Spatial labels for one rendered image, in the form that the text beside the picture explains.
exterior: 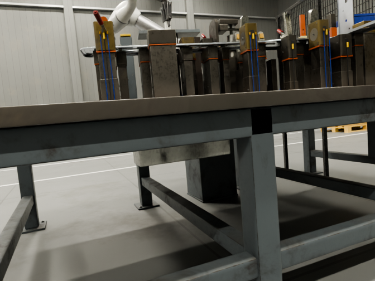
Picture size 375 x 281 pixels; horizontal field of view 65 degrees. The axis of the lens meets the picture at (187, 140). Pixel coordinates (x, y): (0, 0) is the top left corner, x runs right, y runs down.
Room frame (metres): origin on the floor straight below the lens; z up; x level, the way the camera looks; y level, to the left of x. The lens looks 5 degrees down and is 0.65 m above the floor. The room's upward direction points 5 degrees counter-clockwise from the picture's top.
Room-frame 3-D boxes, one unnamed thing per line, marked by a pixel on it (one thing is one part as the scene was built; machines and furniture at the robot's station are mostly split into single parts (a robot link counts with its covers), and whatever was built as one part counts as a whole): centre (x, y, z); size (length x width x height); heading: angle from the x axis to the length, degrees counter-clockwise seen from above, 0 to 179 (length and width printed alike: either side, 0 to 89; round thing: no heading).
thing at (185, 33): (1.86, 0.06, 1.16); 0.37 x 0.14 x 0.02; 102
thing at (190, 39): (1.72, -0.04, 0.89); 0.12 x 0.08 x 0.38; 12
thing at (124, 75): (1.48, 0.29, 0.84); 0.05 x 0.05 x 0.29; 12
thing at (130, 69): (1.81, 0.32, 0.92); 0.08 x 0.08 x 0.44; 12
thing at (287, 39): (1.46, -0.53, 0.84); 0.10 x 0.05 x 0.29; 12
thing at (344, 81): (1.49, -0.80, 0.84); 0.12 x 0.07 x 0.28; 12
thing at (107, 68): (1.27, 0.31, 0.88); 0.14 x 0.09 x 0.36; 12
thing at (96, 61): (1.46, 0.39, 0.84); 0.12 x 0.05 x 0.29; 12
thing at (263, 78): (1.62, -0.41, 0.84); 0.12 x 0.05 x 0.29; 12
